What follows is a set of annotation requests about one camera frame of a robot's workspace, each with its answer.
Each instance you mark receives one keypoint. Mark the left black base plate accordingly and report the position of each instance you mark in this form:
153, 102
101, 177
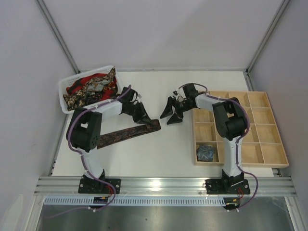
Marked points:
115, 185

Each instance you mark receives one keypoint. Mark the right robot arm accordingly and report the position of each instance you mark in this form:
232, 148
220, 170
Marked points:
232, 124

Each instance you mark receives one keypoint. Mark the aluminium frame post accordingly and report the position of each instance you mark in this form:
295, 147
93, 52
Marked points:
57, 34
279, 13

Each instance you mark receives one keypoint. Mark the wooden compartment tray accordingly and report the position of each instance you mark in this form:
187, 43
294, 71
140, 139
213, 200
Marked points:
261, 147

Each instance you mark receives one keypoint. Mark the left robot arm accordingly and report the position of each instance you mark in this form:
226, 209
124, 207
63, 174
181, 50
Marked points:
84, 135

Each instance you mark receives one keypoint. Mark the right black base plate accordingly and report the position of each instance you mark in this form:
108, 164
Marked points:
217, 186

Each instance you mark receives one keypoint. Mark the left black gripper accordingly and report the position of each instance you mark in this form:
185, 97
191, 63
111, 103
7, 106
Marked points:
137, 109

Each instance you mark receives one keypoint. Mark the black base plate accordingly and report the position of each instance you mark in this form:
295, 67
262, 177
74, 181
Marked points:
217, 186
115, 185

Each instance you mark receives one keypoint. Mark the white plastic basket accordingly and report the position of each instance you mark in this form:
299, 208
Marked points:
88, 89

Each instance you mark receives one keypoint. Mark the red patterned tie in basket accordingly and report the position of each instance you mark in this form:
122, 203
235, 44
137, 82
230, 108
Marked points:
81, 83

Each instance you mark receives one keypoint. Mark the right aluminium frame post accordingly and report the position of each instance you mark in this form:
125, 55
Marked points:
279, 13

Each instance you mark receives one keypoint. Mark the dark paisley necktie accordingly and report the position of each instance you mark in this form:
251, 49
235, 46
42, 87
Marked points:
126, 134

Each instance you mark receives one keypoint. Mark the aluminium rail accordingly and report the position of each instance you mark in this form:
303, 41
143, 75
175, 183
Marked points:
164, 186

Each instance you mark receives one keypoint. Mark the rolled grey tie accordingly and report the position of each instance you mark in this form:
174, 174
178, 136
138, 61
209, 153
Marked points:
205, 153

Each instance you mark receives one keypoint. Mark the brown floral tie in basket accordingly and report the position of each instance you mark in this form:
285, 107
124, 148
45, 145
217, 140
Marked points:
77, 95

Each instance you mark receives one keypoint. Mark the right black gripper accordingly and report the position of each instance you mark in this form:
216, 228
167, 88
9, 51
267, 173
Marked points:
178, 107

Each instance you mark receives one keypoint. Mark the white slotted cable duct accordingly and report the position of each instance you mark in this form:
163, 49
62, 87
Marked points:
134, 200

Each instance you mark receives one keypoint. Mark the left aluminium frame post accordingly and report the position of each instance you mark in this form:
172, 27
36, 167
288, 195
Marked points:
57, 34

